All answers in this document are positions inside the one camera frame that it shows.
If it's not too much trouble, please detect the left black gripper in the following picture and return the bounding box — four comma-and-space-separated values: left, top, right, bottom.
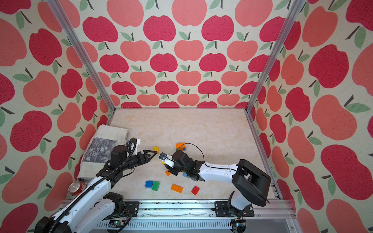
120, 150, 157, 171

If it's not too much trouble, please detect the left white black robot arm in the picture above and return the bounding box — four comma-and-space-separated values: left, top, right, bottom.
35, 143, 157, 233

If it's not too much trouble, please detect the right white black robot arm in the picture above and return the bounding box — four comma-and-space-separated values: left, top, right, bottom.
159, 150, 271, 217

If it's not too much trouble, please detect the orange lego plate bottom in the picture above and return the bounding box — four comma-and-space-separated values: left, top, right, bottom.
171, 184, 183, 193

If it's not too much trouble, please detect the red lego brick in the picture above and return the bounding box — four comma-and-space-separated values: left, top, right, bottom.
191, 186, 200, 196

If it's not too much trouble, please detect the blue lego brick left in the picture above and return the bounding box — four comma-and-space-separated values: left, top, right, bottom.
145, 181, 153, 189

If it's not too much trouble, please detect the green lego brick left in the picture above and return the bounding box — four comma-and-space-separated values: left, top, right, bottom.
152, 181, 160, 191

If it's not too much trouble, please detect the folded beige printed cloth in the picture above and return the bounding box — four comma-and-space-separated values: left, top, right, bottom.
77, 125, 128, 182

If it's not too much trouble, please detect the red soda can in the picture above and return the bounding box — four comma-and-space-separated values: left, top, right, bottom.
68, 181, 87, 196

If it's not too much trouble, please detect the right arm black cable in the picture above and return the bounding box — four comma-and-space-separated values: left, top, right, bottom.
177, 142, 272, 204

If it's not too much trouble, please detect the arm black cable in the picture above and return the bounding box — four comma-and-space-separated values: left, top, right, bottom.
177, 142, 272, 204
43, 138, 138, 233

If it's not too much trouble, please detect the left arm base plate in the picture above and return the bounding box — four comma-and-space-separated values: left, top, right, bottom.
110, 202, 139, 227

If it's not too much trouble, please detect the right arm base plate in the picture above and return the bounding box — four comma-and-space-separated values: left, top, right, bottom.
212, 201, 255, 217

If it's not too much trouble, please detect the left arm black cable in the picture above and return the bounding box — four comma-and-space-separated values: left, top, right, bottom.
43, 138, 138, 233

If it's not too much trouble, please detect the front aluminium rail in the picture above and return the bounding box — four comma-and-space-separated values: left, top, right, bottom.
49, 199, 301, 233

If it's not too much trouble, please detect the left aluminium frame post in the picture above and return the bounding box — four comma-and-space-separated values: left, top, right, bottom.
47, 0, 116, 114

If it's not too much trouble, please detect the aluminium frame post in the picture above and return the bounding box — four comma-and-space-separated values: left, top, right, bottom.
245, 0, 306, 114
47, 0, 116, 114

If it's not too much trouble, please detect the right aluminium frame post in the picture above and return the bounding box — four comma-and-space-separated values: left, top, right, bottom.
245, 0, 306, 114

